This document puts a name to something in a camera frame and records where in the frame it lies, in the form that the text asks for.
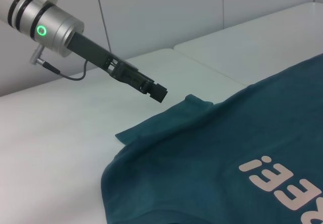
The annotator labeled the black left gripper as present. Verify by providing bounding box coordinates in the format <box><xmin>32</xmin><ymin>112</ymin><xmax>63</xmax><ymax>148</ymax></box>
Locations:
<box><xmin>68</xmin><ymin>32</ymin><xmax>169</xmax><ymax>104</ymax></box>

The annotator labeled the teal t-shirt with FREE print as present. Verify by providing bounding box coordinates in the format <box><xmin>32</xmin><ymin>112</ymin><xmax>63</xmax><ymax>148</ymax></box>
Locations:
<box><xmin>100</xmin><ymin>53</ymin><xmax>323</xmax><ymax>224</ymax></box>

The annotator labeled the left arm cable with connector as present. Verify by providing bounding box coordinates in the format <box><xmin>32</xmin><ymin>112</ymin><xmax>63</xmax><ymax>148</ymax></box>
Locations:
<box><xmin>29</xmin><ymin>45</ymin><xmax>88</xmax><ymax>81</ymax></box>

